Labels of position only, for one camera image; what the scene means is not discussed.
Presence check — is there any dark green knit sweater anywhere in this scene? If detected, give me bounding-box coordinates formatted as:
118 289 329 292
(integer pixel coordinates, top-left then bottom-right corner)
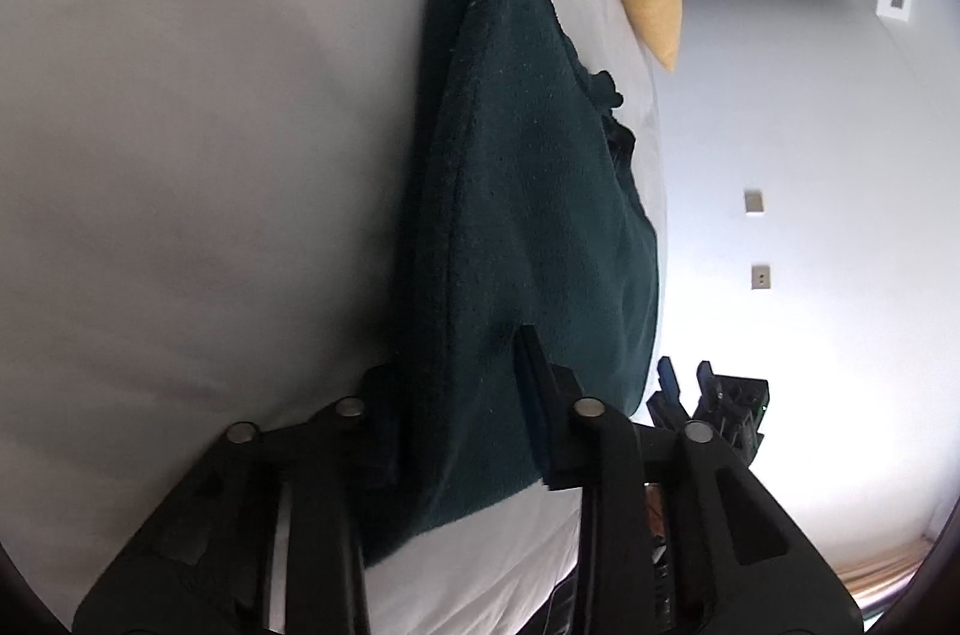
358 0 659 564

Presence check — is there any person's left hand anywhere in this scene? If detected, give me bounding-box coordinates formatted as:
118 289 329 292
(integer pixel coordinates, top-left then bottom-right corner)
644 482 665 543

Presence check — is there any beige wall switch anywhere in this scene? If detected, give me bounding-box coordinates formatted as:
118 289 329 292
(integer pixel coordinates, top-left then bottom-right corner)
743 190 765 217
750 264 771 290

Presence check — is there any upper beige wall switch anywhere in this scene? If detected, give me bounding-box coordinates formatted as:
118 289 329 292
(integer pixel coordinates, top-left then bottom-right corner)
743 190 765 217

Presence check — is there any light grey bed sheet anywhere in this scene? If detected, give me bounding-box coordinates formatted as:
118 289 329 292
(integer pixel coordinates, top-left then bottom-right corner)
2 0 665 619

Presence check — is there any lower beige wall switch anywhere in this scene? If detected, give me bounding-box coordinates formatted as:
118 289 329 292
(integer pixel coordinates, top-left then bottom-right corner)
750 264 771 290

